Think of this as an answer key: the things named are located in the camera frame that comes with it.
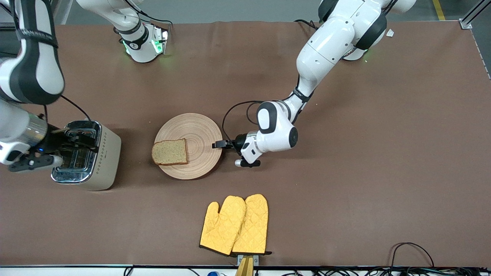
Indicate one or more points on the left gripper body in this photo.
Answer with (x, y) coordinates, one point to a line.
(238, 142)

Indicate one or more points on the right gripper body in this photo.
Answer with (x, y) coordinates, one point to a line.
(56, 140)

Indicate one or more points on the round wooden plate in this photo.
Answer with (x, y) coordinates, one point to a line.
(201, 130)

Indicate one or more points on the brown toast slice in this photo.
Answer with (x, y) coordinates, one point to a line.
(170, 151)

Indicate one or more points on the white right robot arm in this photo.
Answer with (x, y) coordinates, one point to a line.
(36, 73)

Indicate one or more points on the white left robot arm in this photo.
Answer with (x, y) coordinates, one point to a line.
(330, 50)

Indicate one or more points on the silver beige toaster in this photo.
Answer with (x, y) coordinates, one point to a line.
(105, 157)

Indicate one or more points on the yellow quilted oven mitt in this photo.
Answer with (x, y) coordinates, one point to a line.
(222, 226)
(251, 226)

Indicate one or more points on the brown table cover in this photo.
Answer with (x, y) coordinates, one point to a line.
(345, 172)

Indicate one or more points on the yellow wooden stick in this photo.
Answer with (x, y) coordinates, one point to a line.
(244, 268)

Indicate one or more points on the white paper scrap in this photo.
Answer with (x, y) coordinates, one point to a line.
(390, 33)

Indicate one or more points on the grey metal bracket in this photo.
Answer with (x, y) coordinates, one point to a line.
(256, 260)

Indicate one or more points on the aluminium frame profile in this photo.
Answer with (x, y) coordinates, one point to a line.
(61, 9)
(473, 15)

